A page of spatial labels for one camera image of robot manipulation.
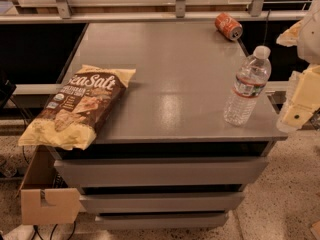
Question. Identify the orange soda can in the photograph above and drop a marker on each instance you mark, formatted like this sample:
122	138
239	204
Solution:
228	26

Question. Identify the grey drawer cabinet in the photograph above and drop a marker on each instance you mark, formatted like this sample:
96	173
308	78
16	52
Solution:
166	158

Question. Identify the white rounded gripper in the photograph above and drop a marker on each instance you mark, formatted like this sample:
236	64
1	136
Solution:
310	39

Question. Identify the brown sea salt chip bag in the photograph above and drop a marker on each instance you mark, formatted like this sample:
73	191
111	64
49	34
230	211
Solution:
75	114

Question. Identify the cardboard box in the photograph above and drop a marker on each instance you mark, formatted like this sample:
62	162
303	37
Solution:
41	202

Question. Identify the clear plastic water bottle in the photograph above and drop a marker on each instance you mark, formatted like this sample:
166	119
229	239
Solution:
250	80

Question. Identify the metal shelf rail frame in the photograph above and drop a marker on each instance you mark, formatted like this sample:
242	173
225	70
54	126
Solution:
76	11

